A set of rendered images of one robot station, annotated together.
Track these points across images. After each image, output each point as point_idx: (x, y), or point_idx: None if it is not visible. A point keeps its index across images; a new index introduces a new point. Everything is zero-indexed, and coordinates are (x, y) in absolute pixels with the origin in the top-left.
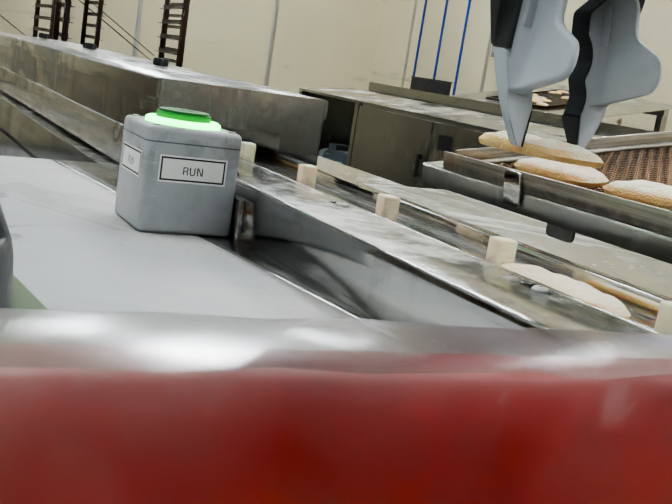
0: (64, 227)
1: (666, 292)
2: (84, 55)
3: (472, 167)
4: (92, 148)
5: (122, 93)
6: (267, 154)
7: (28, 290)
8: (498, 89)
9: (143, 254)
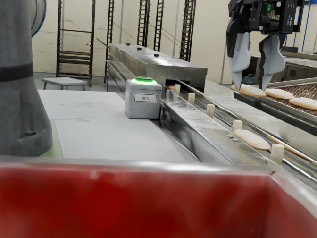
0: (104, 117)
1: None
2: (132, 54)
3: None
4: None
5: (138, 68)
6: (185, 88)
7: (58, 141)
8: (230, 71)
9: (125, 126)
